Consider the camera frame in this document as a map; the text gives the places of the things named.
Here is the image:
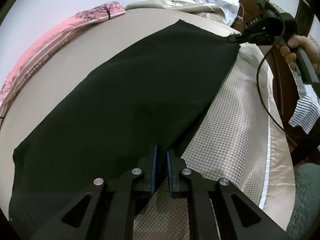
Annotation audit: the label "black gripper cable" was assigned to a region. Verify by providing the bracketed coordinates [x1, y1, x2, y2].
[256, 19, 287, 133]

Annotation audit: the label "brown wooden bed frame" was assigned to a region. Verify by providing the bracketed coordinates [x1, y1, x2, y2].
[239, 0, 319, 166]

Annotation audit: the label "beige satin quilt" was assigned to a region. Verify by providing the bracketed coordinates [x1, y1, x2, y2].
[125, 0, 240, 37]

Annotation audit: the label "person right hand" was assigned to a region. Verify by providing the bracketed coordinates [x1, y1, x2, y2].
[280, 35, 319, 73]

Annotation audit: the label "pink striped tree pillow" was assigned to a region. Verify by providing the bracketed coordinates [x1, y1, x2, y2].
[1, 1, 125, 116]

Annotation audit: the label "black pants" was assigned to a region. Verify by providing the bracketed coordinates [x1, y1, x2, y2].
[9, 21, 240, 239]

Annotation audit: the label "striped right sleeve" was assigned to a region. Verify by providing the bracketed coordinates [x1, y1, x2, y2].
[289, 71, 320, 134]

